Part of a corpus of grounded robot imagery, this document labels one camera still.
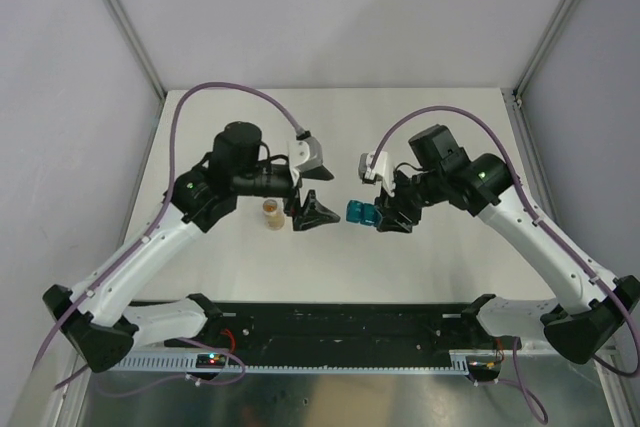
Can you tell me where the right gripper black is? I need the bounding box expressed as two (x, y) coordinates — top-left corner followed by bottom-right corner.
(374, 167), (446, 234)

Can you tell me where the teal weekly pill organizer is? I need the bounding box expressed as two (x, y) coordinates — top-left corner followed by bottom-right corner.
(346, 200), (382, 227)

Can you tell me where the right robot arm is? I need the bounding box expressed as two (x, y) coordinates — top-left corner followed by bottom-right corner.
(359, 125), (639, 364)

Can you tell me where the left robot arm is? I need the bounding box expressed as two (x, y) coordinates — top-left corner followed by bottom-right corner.
(43, 122), (340, 373)

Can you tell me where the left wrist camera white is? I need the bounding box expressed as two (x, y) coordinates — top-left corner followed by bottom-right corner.
(287, 131), (324, 171)

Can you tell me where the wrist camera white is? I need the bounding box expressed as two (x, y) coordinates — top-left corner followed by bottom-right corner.
(358, 151), (395, 197)
(287, 131), (324, 171)

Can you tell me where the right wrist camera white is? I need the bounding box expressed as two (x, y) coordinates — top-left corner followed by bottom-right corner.
(358, 151), (395, 197)

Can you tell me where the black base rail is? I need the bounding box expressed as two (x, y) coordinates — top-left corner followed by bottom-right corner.
(196, 302), (513, 369)

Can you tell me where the grey slotted cable duct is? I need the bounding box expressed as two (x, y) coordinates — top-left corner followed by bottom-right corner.
(107, 352), (494, 376)

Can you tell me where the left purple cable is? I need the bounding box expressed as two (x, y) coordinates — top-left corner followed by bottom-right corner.
(32, 81), (309, 391)

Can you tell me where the left aluminium frame post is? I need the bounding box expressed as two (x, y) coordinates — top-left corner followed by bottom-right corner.
(102, 0), (167, 101)

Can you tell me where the aluminium frame post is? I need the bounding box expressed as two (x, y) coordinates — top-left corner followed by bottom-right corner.
(102, 0), (167, 101)
(512, 0), (581, 101)

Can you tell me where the right aluminium frame post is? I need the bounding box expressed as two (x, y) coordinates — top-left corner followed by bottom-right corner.
(512, 0), (581, 101)

